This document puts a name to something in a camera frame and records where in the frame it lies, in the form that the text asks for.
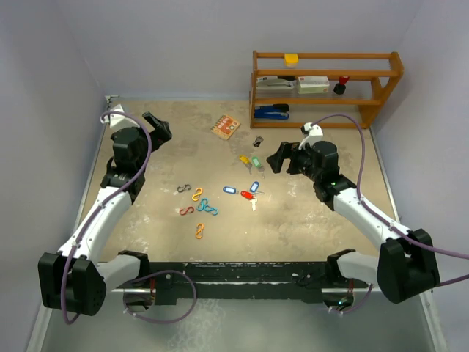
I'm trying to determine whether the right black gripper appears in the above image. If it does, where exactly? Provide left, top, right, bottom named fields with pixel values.
left=267, top=142, right=321, bottom=183

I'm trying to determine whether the green tag key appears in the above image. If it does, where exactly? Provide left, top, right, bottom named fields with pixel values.
left=251, top=156, right=265, bottom=178

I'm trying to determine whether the blue tag key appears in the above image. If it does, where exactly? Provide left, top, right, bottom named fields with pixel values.
left=249, top=181, right=263, bottom=194
left=223, top=186, right=239, bottom=194

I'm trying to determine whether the orange carabiner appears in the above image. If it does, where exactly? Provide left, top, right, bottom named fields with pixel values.
left=192, top=188, right=203, bottom=202
left=195, top=223, right=204, bottom=239

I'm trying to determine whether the teal carabiner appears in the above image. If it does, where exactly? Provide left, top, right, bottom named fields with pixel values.
left=197, top=198, right=210, bottom=211
left=204, top=205, right=219, bottom=216

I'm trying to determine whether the red carabiner clip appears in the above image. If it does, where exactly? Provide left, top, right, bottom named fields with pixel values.
left=179, top=206, right=195, bottom=216

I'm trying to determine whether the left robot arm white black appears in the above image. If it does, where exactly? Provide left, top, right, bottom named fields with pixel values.
left=37, top=110, right=172, bottom=325

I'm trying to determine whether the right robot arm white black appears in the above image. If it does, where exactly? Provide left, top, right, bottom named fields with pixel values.
left=267, top=141, right=440, bottom=304

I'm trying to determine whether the yellow tag key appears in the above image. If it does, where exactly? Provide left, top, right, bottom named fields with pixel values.
left=239, top=155, right=252, bottom=175

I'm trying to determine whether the red tag key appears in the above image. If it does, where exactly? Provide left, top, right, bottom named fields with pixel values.
left=240, top=191, right=257, bottom=211

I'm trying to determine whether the blue black stapler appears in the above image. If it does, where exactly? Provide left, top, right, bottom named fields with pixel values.
left=254, top=103, right=289, bottom=120

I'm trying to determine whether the orange small notebook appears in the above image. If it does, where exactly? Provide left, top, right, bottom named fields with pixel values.
left=210, top=114, right=240, bottom=141

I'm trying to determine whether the black carabiner clip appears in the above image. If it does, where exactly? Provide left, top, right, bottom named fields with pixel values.
left=177, top=184, right=192, bottom=193

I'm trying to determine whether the grey stapler on shelf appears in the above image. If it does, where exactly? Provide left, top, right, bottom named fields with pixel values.
left=256, top=76, right=296, bottom=90

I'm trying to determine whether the white red box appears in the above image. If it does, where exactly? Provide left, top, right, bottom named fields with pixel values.
left=296, top=76, right=330, bottom=94

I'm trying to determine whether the red black stamp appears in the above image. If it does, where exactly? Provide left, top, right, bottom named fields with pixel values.
left=333, top=76, right=350, bottom=95

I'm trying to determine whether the yellow lid container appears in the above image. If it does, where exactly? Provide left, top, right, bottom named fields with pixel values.
left=284, top=53, right=299, bottom=68

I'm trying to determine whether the wooden shelf rack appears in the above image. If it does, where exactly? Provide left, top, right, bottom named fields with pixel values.
left=249, top=51, right=404, bottom=128

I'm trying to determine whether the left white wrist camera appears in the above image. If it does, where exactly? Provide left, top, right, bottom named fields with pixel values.
left=108, top=104, right=138, bottom=132

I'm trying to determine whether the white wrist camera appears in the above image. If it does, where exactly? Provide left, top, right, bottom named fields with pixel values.
left=108, top=104, right=138, bottom=132
left=298, top=122, right=323, bottom=150

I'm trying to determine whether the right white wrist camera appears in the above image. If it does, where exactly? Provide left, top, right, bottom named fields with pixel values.
left=298, top=122, right=323, bottom=150

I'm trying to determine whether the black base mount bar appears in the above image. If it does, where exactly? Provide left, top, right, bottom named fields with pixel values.
left=118, top=250, right=367, bottom=306

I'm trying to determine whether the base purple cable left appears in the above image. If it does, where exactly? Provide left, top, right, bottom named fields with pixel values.
left=122, top=269, right=198, bottom=325

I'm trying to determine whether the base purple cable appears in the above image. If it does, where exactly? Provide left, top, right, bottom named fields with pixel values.
left=328, top=284, right=374, bottom=316
left=122, top=269, right=198, bottom=325

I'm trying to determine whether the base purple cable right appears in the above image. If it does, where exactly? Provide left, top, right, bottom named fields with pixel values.
left=328, top=284, right=374, bottom=316

